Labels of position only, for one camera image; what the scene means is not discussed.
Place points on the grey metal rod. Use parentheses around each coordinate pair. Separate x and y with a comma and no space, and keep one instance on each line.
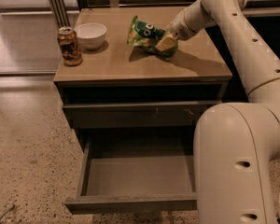
(3,213)

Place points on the open grey middle drawer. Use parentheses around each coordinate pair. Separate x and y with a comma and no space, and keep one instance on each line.
(128,175)

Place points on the closed grey top drawer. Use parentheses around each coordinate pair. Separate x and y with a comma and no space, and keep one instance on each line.
(92,116)

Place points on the green rice chip bag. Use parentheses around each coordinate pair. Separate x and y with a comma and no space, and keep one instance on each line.
(146,36)

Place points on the grey drawer cabinet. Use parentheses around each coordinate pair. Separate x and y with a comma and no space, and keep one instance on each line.
(117,73)

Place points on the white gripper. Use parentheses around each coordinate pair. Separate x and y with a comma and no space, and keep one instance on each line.
(178,28)

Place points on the brown soda can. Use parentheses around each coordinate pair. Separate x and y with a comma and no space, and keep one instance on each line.
(67,39)

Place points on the white ceramic bowl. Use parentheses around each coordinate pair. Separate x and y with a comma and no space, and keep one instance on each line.
(91,35)

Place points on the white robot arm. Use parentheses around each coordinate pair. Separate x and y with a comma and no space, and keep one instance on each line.
(234,142)

